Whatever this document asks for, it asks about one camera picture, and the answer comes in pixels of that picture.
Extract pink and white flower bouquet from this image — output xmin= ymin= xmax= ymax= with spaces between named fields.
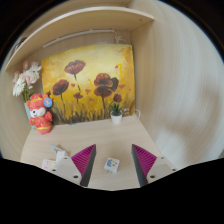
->
xmin=12 ymin=60 xmax=43 ymax=103

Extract white power plug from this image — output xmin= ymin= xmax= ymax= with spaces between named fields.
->
xmin=49 ymin=143 xmax=64 ymax=154

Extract white adapter block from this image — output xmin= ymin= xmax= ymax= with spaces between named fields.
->
xmin=54 ymin=150 xmax=67 ymax=164

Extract yellow poppy flower painting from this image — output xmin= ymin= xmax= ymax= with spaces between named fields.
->
xmin=41 ymin=43 xmax=136 ymax=126

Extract white light bar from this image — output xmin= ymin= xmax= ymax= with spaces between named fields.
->
xmin=42 ymin=29 xmax=116 ymax=49

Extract wooden shelf unit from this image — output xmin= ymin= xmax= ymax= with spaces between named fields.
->
xmin=4 ymin=5 xmax=155 ymax=71

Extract white block charger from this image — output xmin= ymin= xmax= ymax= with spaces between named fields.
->
xmin=103 ymin=157 xmax=121 ymax=174

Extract red plush bear toy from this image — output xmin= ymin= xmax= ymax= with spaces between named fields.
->
xmin=26 ymin=93 xmax=54 ymax=136

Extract pastel multicolour power strip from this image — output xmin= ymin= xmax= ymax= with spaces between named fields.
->
xmin=41 ymin=158 xmax=58 ymax=173

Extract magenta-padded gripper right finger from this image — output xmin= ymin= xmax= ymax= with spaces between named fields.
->
xmin=131 ymin=143 xmax=178 ymax=188

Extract thin white cable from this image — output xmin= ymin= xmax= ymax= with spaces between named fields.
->
xmin=133 ymin=108 xmax=142 ymax=120

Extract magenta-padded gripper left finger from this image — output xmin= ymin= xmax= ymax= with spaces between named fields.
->
xmin=49 ymin=143 xmax=97 ymax=188

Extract small potted green plant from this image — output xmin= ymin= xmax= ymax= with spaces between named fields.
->
xmin=109 ymin=102 xmax=124 ymax=126

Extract light blue vase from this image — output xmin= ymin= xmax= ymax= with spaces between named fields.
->
xmin=23 ymin=101 xmax=36 ymax=130

